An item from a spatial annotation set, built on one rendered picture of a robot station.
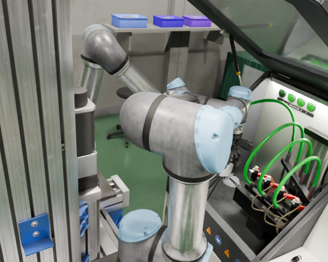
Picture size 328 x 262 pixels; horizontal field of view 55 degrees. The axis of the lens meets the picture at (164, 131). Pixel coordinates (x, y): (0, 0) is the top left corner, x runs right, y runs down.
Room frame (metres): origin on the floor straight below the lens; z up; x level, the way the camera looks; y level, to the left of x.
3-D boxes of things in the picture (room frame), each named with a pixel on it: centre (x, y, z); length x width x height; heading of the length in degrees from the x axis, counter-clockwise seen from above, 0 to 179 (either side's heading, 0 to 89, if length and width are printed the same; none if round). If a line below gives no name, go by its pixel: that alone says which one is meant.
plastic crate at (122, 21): (3.75, 0.52, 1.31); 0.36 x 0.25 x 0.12; 125
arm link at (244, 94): (0.97, -0.23, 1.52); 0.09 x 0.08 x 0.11; 157
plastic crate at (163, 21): (4.06, 0.09, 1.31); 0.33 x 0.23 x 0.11; 125
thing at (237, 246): (1.11, -0.24, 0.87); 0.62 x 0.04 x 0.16; 30
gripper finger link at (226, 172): (0.96, -0.24, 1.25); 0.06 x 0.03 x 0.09; 120
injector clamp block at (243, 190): (1.13, -0.50, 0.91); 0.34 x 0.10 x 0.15; 30
